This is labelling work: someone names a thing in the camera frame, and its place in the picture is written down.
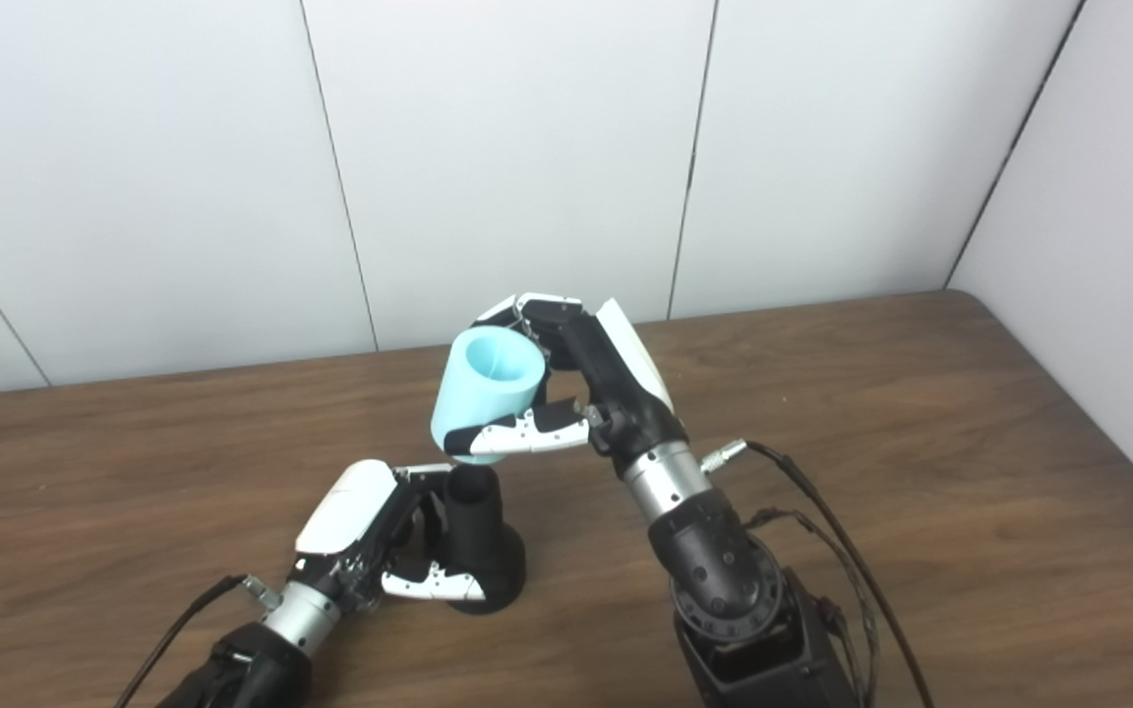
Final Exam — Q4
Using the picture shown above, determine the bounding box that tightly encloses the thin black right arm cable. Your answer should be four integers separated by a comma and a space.
745, 506, 882, 708

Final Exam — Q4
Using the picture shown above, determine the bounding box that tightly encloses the black funnel-shaped nozzle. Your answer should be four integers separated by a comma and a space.
444, 466, 527, 616

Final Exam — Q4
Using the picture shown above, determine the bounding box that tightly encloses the thick black right wrist cable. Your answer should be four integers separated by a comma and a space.
702, 440, 936, 708

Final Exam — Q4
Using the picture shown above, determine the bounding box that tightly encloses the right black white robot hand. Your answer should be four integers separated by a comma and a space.
444, 292, 690, 483

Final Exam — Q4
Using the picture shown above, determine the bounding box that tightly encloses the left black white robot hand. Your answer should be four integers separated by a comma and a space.
293, 459, 487, 616

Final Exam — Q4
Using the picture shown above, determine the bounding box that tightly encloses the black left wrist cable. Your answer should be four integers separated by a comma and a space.
114, 575, 248, 708

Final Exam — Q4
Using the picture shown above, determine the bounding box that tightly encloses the light-blue cylindrical hose piece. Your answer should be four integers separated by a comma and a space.
430, 327, 548, 465

